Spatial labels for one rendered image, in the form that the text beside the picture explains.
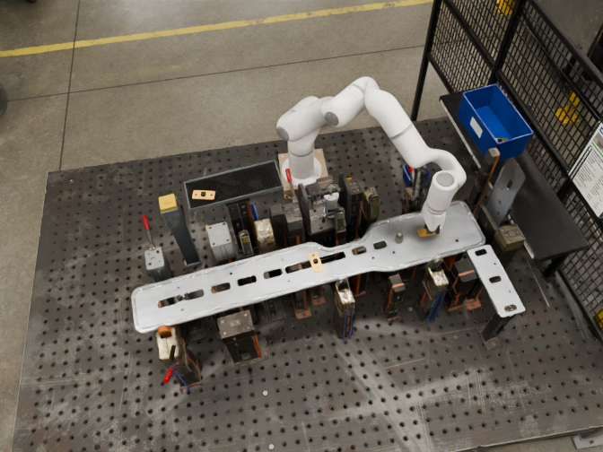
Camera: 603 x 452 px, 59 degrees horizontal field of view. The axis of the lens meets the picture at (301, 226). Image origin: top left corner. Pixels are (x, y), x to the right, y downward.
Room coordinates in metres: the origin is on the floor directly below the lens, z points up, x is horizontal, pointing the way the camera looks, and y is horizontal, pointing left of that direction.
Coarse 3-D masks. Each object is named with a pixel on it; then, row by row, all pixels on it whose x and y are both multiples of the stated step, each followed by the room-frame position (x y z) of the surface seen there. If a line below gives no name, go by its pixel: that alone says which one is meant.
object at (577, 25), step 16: (544, 0) 3.22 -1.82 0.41; (560, 0) 3.05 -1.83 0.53; (576, 0) 2.90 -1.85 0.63; (592, 0) 2.76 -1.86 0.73; (528, 16) 3.35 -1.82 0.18; (560, 16) 2.99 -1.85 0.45; (576, 16) 2.84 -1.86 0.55; (592, 16) 2.70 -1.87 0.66; (576, 32) 2.78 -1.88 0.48; (592, 32) 2.63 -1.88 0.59; (560, 48) 2.86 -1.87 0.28; (560, 64) 2.79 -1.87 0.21; (576, 64) 2.64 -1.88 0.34; (560, 112) 2.52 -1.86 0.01
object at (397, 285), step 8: (392, 280) 0.86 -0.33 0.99; (400, 280) 0.86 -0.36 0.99; (392, 288) 0.83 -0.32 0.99; (400, 288) 0.83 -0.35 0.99; (392, 296) 0.82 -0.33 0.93; (400, 296) 0.82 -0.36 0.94; (384, 304) 0.86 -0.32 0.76; (392, 304) 0.82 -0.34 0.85; (384, 312) 0.85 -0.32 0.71; (392, 312) 0.82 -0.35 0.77; (392, 320) 0.81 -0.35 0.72
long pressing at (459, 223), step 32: (384, 224) 1.11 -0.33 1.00; (416, 224) 1.09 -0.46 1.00; (448, 224) 1.08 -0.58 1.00; (256, 256) 1.00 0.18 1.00; (288, 256) 0.99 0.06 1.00; (320, 256) 0.98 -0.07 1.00; (352, 256) 0.97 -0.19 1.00; (384, 256) 0.96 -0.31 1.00; (416, 256) 0.95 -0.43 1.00; (160, 288) 0.89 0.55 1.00; (192, 288) 0.88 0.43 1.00; (256, 288) 0.87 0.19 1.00; (288, 288) 0.86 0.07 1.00; (160, 320) 0.76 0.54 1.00
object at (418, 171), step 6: (420, 168) 1.22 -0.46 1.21; (420, 174) 1.21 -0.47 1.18; (426, 174) 1.18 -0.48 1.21; (414, 180) 1.21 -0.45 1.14; (420, 180) 1.21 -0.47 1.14; (414, 186) 1.20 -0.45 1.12; (420, 186) 1.20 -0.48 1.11; (414, 192) 1.19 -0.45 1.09; (420, 192) 1.20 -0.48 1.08; (420, 198) 1.19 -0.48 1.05
